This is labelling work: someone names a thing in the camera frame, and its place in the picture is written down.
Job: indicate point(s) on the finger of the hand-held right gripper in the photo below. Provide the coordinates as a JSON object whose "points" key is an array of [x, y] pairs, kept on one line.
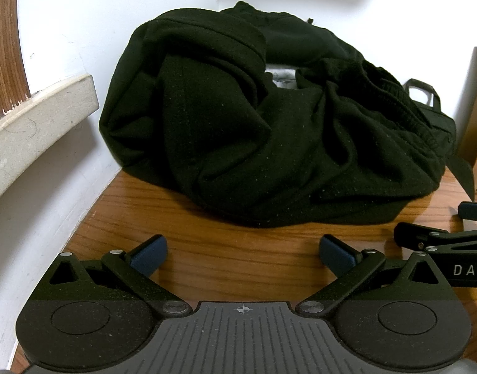
{"points": [[474, 211], [408, 235]]}

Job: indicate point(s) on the black pants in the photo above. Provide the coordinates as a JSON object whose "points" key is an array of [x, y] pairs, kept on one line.
{"points": [[203, 132]]}

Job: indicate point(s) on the beige window sill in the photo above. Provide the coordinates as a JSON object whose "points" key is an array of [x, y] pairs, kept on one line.
{"points": [[36, 132]]}

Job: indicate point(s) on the wooden window frame post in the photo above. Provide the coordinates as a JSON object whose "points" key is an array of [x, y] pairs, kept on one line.
{"points": [[5, 46]]}

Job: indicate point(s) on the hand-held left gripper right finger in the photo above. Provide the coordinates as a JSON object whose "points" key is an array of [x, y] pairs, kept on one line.
{"points": [[335, 255]]}

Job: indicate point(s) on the black bag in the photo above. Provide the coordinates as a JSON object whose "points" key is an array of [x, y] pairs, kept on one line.
{"points": [[446, 136]]}

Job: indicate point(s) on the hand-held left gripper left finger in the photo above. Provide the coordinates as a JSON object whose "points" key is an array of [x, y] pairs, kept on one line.
{"points": [[151, 255]]}

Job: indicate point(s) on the white garment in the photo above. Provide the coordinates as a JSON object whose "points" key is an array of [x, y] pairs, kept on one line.
{"points": [[281, 76]]}

